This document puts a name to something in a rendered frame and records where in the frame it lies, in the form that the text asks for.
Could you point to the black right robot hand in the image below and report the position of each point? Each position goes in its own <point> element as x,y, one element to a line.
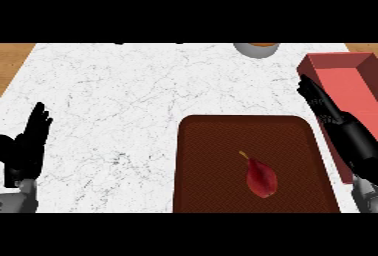
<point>345,133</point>

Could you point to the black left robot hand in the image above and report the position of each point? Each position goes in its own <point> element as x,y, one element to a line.
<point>30,146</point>

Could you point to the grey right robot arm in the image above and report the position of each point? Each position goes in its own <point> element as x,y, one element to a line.
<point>367,196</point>

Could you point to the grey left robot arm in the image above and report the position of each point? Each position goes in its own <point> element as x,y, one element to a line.
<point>18,197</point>

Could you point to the red cardboard box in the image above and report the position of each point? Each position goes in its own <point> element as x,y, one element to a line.
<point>352,90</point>

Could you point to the dark brown tray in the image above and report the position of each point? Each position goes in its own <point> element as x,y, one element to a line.
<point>253,165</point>

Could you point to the red pear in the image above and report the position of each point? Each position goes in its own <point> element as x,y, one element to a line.
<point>260,178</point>

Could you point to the grey bowl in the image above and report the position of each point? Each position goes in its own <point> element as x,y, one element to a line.
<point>256,50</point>

